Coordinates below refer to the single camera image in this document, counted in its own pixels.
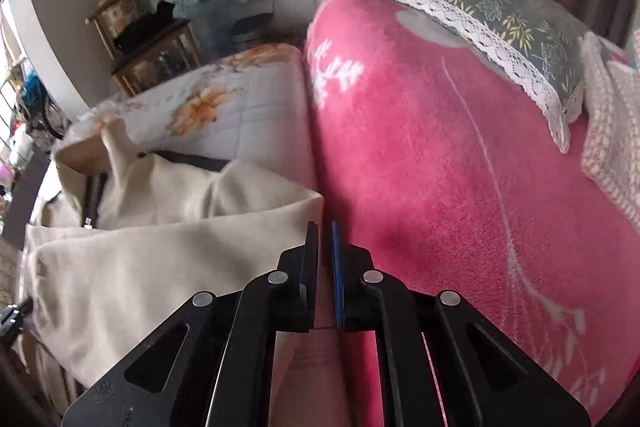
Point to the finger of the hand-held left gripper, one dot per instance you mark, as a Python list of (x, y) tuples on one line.
[(15, 314)]

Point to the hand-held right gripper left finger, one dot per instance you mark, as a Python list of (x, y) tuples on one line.
[(310, 267)]

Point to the cream jacket with black trim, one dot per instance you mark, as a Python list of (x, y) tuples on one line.
[(150, 267)]

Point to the pink checked cloth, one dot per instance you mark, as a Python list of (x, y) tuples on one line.
[(615, 117)]

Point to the pink floral blanket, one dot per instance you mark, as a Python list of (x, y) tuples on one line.
[(425, 157)]

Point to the wooden chair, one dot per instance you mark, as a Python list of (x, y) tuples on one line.
[(150, 52)]

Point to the grey leaf pillow with lace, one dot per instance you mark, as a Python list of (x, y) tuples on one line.
[(500, 22)]

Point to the dark grey cabinet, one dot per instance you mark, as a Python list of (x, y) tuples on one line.
[(30, 192)]

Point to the black cloth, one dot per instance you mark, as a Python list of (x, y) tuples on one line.
[(145, 27)]

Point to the dark round bin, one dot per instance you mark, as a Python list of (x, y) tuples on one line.
[(252, 29)]

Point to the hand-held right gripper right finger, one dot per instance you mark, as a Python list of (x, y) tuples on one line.
[(339, 277)]

